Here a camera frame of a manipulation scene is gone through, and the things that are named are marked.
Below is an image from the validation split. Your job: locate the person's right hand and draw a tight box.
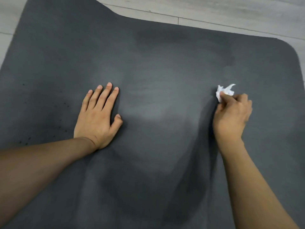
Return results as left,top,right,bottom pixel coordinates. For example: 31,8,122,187
212,91,253,146

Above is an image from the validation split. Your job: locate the person's left hand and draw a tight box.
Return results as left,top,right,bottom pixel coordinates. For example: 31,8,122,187
73,82,124,150

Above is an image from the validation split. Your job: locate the white wipe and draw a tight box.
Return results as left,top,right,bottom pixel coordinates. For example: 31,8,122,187
215,83,237,103

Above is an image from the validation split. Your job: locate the dark grey yoga mat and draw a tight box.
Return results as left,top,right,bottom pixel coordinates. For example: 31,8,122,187
0,0,305,229

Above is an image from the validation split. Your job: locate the person's left forearm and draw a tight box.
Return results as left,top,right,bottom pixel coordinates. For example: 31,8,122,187
0,137,98,227

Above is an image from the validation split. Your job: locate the person's right forearm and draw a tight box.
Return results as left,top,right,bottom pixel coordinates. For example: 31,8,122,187
218,138,301,229

